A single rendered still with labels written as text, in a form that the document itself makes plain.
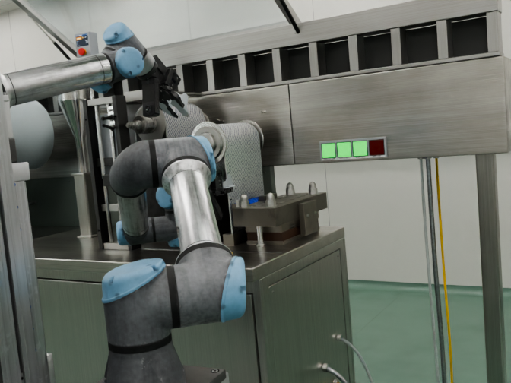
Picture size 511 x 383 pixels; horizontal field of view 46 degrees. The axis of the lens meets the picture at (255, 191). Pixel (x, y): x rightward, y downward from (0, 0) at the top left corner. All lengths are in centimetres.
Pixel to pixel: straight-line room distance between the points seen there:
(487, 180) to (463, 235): 232
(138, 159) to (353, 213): 344
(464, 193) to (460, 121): 244
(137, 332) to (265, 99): 138
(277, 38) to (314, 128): 36
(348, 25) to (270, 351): 113
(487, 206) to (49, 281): 156
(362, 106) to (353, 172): 256
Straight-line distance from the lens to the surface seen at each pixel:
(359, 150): 213
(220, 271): 110
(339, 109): 216
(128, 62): 155
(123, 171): 142
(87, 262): 207
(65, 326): 228
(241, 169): 209
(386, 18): 212
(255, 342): 176
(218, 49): 242
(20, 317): 111
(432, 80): 206
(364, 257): 475
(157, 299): 108
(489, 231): 222
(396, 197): 458
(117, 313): 109
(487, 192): 220
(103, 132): 221
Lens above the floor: 127
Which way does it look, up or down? 5 degrees down
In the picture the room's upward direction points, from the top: 5 degrees counter-clockwise
